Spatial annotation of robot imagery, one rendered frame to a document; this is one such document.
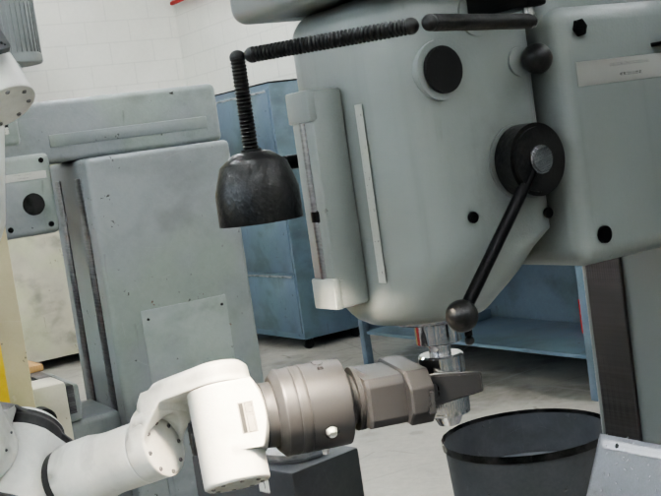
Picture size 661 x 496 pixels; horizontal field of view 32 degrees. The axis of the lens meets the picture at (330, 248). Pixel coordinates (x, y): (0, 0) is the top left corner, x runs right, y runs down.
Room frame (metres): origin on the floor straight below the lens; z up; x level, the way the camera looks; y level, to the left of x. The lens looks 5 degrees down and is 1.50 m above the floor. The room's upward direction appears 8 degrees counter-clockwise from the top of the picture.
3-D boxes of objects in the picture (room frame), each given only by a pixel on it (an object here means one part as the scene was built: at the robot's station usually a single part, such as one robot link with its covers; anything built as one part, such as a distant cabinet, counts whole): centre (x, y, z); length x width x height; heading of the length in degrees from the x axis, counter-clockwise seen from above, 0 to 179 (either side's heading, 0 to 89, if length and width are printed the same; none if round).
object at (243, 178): (0.97, 0.05, 1.47); 0.07 x 0.07 x 0.06
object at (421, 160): (1.16, -0.10, 1.47); 0.21 x 0.19 x 0.32; 32
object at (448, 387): (1.13, -0.10, 1.24); 0.06 x 0.02 x 0.03; 104
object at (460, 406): (1.16, -0.10, 1.23); 0.05 x 0.05 x 0.05
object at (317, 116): (1.10, 0.00, 1.45); 0.04 x 0.04 x 0.21; 32
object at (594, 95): (1.26, -0.26, 1.47); 0.24 x 0.19 x 0.26; 32
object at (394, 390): (1.14, -0.01, 1.24); 0.13 x 0.12 x 0.10; 14
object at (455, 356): (1.16, -0.10, 1.26); 0.05 x 0.05 x 0.01
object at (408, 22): (0.93, -0.03, 1.58); 0.17 x 0.01 x 0.01; 67
